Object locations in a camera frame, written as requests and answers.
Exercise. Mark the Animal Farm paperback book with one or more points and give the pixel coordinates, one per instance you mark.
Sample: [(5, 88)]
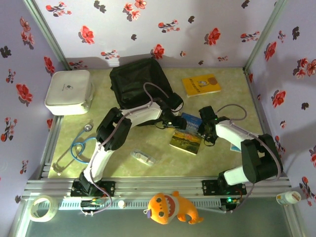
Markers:
[(185, 143)]

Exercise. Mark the yellow book with brown circle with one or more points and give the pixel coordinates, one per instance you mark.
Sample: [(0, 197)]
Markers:
[(197, 86)]

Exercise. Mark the black backpack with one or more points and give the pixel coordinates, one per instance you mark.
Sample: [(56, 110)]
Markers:
[(133, 79)]

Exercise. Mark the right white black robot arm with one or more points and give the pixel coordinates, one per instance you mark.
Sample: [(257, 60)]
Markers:
[(259, 160)]

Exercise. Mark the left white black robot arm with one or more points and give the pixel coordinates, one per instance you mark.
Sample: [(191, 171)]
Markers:
[(143, 114)]

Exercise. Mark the blue white tissue pack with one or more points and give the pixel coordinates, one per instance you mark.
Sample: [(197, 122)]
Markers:
[(234, 148)]

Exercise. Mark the clear plastic packet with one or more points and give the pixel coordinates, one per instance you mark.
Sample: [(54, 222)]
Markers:
[(143, 156)]

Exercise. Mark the small controller circuit board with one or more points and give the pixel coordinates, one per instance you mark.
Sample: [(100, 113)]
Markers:
[(92, 203), (232, 200)]

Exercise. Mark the blue stethoscope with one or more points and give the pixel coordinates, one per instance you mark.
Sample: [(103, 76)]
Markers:
[(88, 127)]

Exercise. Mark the orange shark plush toy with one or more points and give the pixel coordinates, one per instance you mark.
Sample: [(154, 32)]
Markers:
[(170, 207)]

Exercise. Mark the small white cap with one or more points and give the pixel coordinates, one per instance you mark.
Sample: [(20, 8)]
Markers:
[(121, 204)]

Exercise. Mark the white zippered case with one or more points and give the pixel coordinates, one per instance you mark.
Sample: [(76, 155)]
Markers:
[(69, 91)]

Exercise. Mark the white pill bottle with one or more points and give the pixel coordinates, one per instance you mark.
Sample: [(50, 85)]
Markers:
[(288, 198)]

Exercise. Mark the clear tape roll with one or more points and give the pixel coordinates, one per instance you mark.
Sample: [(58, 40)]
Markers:
[(52, 209)]

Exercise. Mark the aluminium side rail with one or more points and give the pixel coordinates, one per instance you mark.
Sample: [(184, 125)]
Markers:
[(266, 123), (45, 158)]

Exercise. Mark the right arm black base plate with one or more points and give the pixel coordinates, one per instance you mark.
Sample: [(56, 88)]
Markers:
[(209, 187)]

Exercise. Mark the aluminium frame rail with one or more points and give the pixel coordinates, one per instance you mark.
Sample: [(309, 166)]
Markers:
[(160, 185)]

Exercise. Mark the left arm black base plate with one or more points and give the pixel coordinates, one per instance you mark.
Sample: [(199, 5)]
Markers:
[(108, 187)]

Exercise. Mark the aluminium corner post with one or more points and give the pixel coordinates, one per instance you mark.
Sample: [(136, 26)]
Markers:
[(47, 32), (265, 32)]

